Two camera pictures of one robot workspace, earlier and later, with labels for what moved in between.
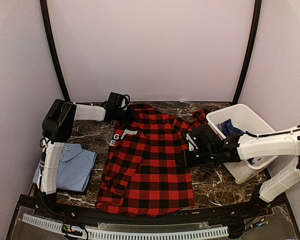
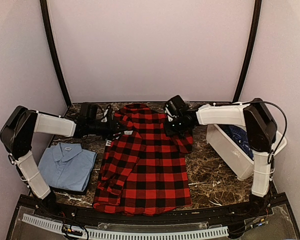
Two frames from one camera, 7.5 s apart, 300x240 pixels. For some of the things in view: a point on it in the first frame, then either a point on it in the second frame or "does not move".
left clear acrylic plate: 24,231 does not move
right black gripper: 185,160 -> 170,132
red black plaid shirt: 140,174 does not move
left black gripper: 131,116 -> 112,129
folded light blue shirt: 75,168 does not move
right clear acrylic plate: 276,226 does not move
